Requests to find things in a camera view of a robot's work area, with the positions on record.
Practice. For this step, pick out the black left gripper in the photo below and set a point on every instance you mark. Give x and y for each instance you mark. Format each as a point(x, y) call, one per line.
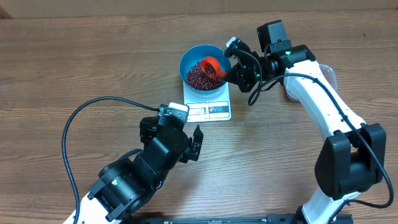
point(194, 152)

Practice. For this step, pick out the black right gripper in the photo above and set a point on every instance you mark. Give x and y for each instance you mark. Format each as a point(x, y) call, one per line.
point(240, 75)

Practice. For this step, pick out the orange scoop with blue handle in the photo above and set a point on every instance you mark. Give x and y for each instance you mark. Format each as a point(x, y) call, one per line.
point(211, 67)

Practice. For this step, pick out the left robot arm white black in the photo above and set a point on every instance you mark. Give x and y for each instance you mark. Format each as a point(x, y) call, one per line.
point(127, 184)

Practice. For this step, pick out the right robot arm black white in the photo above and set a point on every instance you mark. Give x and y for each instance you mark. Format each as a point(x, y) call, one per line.
point(351, 160)

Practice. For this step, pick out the white digital kitchen scale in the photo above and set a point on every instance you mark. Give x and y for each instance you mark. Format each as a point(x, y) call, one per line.
point(207, 106)

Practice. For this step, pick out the red adzuki beans in bowl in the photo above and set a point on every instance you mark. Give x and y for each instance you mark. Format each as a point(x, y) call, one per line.
point(199, 81)

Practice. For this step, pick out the blue plastic bowl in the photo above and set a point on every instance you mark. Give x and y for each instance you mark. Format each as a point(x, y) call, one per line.
point(199, 52)

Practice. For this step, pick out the clear plastic food container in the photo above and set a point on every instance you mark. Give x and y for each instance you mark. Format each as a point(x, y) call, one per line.
point(329, 75)

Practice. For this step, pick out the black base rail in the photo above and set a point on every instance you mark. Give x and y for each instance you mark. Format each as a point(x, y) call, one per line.
point(270, 219)

